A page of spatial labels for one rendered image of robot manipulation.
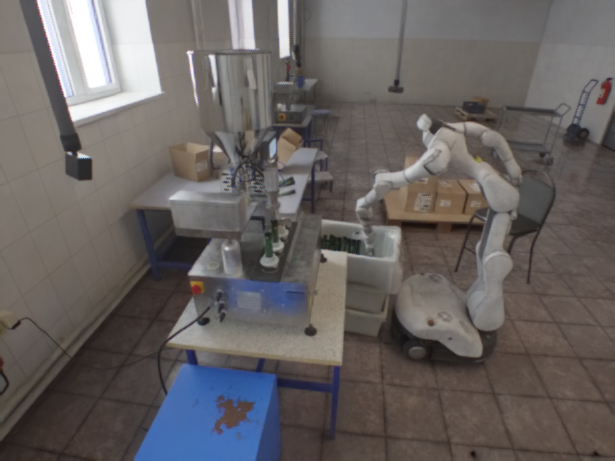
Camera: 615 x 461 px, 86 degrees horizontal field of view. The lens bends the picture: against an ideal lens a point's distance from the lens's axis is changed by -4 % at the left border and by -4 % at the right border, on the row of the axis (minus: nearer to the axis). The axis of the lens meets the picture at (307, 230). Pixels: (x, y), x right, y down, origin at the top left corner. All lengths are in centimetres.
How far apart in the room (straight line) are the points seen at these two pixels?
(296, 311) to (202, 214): 53
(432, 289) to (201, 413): 170
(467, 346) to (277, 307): 134
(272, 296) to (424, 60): 1062
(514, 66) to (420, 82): 266
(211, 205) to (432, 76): 1073
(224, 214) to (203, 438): 81
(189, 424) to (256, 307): 49
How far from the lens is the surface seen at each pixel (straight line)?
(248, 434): 146
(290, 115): 572
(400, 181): 180
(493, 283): 231
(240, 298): 146
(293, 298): 140
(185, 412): 156
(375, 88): 1153
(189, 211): 134
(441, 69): 1172
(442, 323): 227
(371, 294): 231
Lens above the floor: 186
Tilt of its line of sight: 30 degrees down
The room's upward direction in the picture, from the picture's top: straight up
